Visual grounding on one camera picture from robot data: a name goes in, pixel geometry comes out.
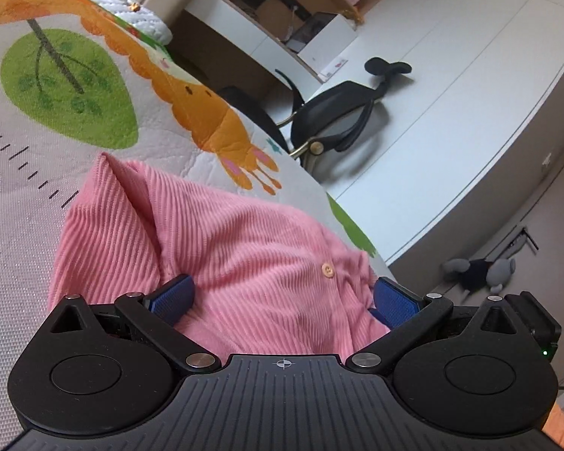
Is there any pink ribbed knit cardigan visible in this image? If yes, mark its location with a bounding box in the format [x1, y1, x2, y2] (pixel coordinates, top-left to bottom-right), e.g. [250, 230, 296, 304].
[48, 151, 392, 357]

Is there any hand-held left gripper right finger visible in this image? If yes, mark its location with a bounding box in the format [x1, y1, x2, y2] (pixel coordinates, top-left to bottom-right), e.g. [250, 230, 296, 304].
[345, 277, 530, 375]

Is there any giraffe printed blanket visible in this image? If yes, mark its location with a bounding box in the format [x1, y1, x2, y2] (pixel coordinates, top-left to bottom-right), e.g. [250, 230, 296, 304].
[0, 0, 396, 339]

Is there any white desk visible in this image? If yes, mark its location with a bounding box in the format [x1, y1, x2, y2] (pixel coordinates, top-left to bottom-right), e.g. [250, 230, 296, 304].
[184, 0, 359, 86]

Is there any black office chair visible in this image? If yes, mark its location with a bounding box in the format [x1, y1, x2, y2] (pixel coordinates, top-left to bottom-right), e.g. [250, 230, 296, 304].
[216, 56, 414, 170]

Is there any white quilted mattress pad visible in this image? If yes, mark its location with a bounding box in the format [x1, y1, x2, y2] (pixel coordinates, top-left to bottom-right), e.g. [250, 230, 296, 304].
[52, 0, 173, 44]

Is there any cardboard box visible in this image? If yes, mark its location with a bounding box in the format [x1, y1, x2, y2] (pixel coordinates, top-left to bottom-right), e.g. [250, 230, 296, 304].
[255, 0, 307, 43]

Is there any grey and black stuffed toy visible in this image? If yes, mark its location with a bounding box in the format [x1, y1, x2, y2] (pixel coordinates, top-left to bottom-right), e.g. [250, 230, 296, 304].
[442, 257, 518, 293]

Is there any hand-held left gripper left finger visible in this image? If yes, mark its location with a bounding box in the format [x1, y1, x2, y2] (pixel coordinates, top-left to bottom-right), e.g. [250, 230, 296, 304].
[51, 275, 223, 375]

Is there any white wardrobe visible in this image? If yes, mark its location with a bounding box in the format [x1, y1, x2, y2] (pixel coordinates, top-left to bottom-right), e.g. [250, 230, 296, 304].
[263, 0, 564, 266]

